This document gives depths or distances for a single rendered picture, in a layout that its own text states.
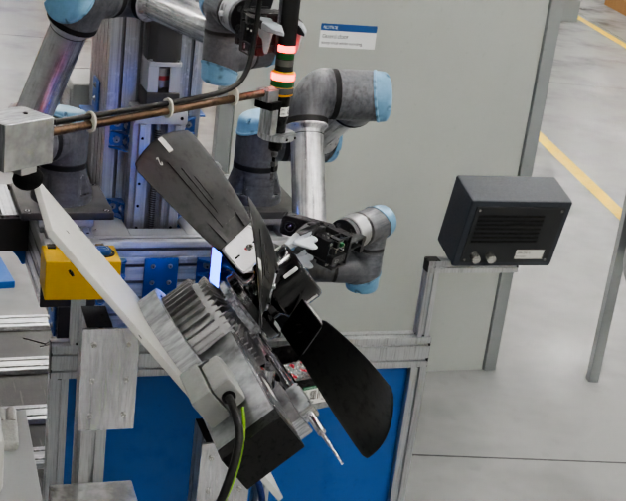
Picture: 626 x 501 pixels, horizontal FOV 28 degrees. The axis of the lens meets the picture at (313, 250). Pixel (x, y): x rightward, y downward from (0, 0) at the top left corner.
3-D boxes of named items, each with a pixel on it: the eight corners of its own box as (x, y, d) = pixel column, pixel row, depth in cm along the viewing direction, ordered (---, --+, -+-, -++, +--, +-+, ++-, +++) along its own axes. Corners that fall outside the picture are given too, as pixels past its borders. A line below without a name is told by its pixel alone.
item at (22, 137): (-4, 179, 176) (-3, 121, 173) (-36, 166, 180) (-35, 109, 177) (52, 168, 184) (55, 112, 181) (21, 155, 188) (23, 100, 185)
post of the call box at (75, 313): (70, 345, 273) (73, 293, 269) (68, 339, 276) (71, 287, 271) (83, 345, 274) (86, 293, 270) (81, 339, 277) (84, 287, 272)
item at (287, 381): (255, 341, 229) (339, 471, 204) (249, 334, 227) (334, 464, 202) (264, 333, 229) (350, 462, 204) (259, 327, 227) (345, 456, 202)
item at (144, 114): (40, 139, 185) (41, 130, 184) (34, 137, 185) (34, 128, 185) (271, 96, 226) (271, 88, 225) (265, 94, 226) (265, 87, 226)
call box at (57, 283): (43, 307, 264) (45, 260, 260) (39, 288, 273) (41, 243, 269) (118, 305, 269) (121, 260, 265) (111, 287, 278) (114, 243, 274)
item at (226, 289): (270, 356, 230) (279, 350, 230) (229, 304, 223) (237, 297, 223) (251, 324, 242) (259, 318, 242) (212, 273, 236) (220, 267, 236)
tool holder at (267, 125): (271, 146, 226) (277, 93, 222) (242, 136, 229) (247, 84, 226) (302, 139, 233) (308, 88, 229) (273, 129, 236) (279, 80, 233)
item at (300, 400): (308, 424, 213) (298, 413, 210) (293, 402, 217) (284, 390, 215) (320, 415, 213) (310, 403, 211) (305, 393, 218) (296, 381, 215)
